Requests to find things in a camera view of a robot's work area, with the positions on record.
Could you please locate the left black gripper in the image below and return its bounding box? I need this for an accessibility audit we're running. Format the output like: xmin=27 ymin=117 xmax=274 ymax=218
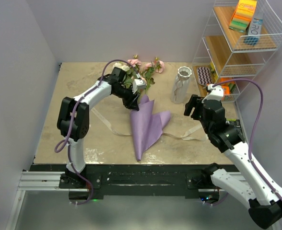
xmin=113 ymin=85 xmax=140 ymax=111

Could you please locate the purple wrapping paper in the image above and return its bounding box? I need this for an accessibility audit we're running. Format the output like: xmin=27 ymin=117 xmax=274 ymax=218
xmin=130 ymin=95 xmax=171 ymax=161

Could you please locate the beige printed ribbon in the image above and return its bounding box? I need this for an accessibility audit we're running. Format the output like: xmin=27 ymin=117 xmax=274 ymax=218
xmin=91 ymin=107 xmax=209 ymax=142

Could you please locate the artificial flower bunch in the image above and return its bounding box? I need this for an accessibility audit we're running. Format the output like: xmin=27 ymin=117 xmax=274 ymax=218
xmin=113 ymin=55 xmax=165 ymax=93

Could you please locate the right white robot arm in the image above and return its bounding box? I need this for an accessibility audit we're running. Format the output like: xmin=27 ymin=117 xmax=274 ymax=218
xmin=184 ymin=94 xmax=282 ymax=229

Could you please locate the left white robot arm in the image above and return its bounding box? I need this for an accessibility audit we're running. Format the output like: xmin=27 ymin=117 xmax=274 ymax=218
xmin=54 ymin=67 xmax=146 ymax=188

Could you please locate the white ribbed vase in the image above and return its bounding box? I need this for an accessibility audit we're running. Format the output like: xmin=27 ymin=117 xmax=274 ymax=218
xmin=171 ymin=66 xmax=192 ymax=104

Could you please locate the purple wavy sponge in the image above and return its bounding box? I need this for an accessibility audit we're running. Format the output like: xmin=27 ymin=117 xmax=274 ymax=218
xmin=197 ymin=67 xmax=212 ymax=86

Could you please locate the orange packet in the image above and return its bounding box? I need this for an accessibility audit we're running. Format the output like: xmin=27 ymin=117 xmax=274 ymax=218
xmin=222 ymin=85 xmax=230 ymax=100

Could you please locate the orange green sponge pack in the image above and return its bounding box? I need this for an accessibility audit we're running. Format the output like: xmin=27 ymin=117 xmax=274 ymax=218
xmin=218 ymin=78 xmax=236 ymax=94

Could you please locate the black green box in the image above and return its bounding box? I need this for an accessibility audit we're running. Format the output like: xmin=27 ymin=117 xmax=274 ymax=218
xmin=226 ymin=119 xmax=246 ymax=139

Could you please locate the white blue box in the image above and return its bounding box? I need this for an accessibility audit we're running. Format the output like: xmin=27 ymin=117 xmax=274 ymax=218
xmin=243 ymin=12 xmax=264 ymax=46

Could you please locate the colourful sponge pack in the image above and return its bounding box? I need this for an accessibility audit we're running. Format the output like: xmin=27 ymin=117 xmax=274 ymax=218
xmin=229 ymin=0 xmax=258 ymax=33

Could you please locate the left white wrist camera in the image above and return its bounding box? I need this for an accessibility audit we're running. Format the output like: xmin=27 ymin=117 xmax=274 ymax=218
xmin=132 ymin=79 xmax=146 ymax=94

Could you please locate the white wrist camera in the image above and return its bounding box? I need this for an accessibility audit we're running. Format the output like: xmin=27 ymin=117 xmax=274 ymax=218
xmin=132 ymin=79 xmax=146 ymax=94
xmin=204 ymin=84 xmax=224 ymax=102

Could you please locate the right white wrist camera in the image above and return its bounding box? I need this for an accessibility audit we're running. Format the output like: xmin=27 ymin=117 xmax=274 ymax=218
xmin=204 ymin=84 xmax=224 ymax=102

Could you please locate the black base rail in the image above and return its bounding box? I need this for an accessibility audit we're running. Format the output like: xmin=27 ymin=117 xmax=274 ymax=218
xmin=21 ymin=164 xmax=252 ymax=202

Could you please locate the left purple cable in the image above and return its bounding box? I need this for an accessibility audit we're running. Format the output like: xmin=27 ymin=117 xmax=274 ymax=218
xmin=54 ymin=59 xmax=141 ymax=206

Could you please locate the white wire shelf rack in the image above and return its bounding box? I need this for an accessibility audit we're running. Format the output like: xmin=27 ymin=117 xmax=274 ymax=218
xmin=191 ymin=0 xmax=282 ymax=104

